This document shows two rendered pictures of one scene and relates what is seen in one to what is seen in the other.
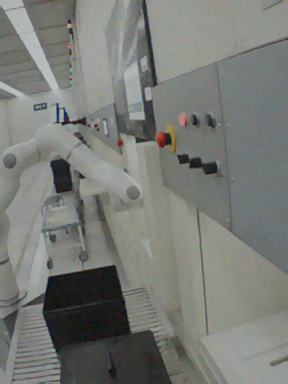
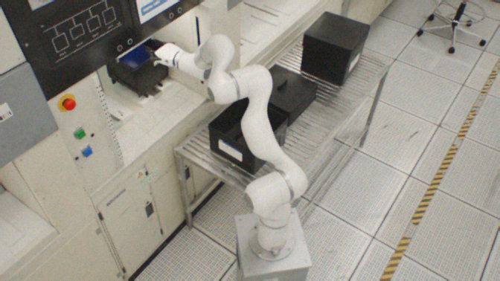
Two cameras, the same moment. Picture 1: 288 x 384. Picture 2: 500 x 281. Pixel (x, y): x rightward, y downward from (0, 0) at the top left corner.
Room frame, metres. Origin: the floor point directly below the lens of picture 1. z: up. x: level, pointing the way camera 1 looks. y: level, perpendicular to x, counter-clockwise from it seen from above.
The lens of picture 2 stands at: (2.07, 1.28, 2.35)
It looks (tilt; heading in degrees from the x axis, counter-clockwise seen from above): 48 degrees down; 225
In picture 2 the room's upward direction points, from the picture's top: 2 degrees clockwise
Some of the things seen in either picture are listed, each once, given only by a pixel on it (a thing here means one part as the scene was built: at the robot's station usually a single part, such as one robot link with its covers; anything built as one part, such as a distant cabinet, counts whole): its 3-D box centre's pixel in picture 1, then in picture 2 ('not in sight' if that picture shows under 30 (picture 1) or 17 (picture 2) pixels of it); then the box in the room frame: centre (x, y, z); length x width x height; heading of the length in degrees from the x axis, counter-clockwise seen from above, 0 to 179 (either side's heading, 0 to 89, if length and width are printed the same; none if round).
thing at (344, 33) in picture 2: not in sight; (333, 47); (0.27, 0.15, 0.89); 0.29 x 0.29 x 0.25; 14
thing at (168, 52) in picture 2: not in sight; (171, 55); (1.23, -0.06, 1.20); 0.11 x 0.10 x 0.07; 102
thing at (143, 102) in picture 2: not in sight; (143, 87); (1.28, -0.30, 0.89); 0.22 x 0.21 x 0.04; 101
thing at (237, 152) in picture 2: (86, 306); (248, 133); (1.08, 0.28, 0.85); 0.28 x 0.28 x 0.17; 9
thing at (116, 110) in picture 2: not in sight; (103, 116); (1.54, -0.25, 0.89); 0.22 x 0.21 x 0.04; 101
